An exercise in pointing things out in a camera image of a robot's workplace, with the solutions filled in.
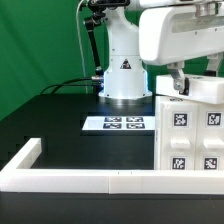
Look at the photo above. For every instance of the small white tagged block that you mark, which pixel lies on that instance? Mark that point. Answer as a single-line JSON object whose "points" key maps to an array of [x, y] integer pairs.
{"points": [[205, 89]]}

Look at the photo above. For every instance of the white U-shaped border frame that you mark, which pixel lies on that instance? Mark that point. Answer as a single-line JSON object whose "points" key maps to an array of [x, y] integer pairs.
{"points": [[18, 175]]}

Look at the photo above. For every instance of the white marker tag sheet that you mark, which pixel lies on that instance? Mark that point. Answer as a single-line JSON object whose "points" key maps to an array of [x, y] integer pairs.
{"points": [[120, 123]]}

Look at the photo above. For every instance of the white cabinet body box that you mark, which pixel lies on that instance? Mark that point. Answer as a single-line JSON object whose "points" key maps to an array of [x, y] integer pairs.
{"points": [[158, 115]]}

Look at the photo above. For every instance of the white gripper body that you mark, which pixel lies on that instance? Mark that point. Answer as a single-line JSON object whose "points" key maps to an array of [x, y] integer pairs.
{"points": [[173, 34]]}

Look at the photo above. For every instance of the white cabinet door panel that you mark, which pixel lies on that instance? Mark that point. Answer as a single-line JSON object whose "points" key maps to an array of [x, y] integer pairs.
{"points": [[178, 135]]}

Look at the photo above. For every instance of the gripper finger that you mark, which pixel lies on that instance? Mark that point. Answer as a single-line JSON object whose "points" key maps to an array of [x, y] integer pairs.
{"points": [[214, 63], [180, 81]]}

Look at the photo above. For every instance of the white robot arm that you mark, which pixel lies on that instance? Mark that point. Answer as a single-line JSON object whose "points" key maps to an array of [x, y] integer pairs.
{"points": [[125, 78]]}

